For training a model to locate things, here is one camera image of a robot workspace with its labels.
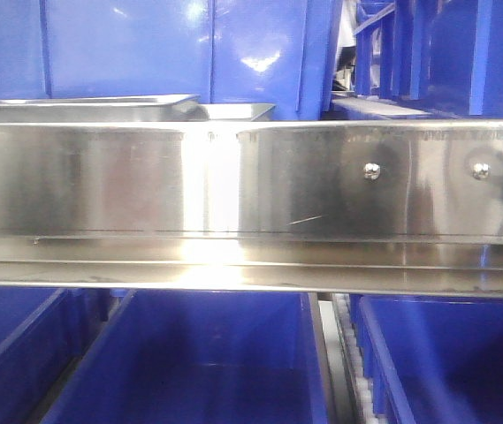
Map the silver steel tray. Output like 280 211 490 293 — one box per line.
196 102 276 121
0 94 209 123

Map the round bolt head left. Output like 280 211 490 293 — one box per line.
363 163 381 181

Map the round bolt head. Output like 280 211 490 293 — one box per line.
363 163 381 181
472 163 491 180

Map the large blue bin upper left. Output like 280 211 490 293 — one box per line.
0 1 341 120

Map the blue bin lower middle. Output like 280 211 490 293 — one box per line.
44 290 329 423

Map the roller track divider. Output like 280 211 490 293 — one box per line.
310 293 379 423

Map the blue bin lower right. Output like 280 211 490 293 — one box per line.
350 295 503 423

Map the round bolt head right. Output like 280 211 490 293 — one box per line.
472 163 491 180

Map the blue bin lower left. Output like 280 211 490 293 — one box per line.
0 286 111 423

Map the blue crate upper right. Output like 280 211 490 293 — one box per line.
335 1 503 118

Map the stainless steel shelf rail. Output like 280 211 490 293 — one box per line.
0 120 503 297

